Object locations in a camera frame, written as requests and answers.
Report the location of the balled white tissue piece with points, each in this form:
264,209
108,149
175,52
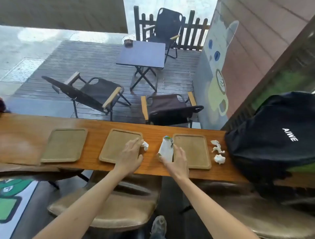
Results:
219,159

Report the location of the dark folding table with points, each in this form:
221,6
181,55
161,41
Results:
142,54

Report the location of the dark wooden picket fence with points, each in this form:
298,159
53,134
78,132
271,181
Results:
194,34

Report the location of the person's left thumb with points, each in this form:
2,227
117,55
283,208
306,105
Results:
141,155

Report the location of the person's right thumb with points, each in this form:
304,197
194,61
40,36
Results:
164,160

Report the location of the torn white tissue piece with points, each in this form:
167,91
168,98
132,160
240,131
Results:
217,146

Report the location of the person's left hand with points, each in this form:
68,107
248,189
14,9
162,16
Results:
129,158

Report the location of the brown wooden tray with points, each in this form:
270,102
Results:
118,145
64,145
194,151

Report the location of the person's left forearm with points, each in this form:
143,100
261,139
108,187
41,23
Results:
81,206

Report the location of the grey shoe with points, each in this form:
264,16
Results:
158,227

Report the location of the brown cushioned stool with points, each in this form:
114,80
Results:
270,216
118,206

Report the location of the black folding chair wooden armrests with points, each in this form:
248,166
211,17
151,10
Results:
93,94
169,108
164,27

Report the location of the dark ashtray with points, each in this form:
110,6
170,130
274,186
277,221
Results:
128,42

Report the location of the person's right hand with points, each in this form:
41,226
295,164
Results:
179,166

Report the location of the person's right forearm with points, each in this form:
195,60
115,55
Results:
209,209

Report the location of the black backpack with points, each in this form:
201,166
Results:
273,137

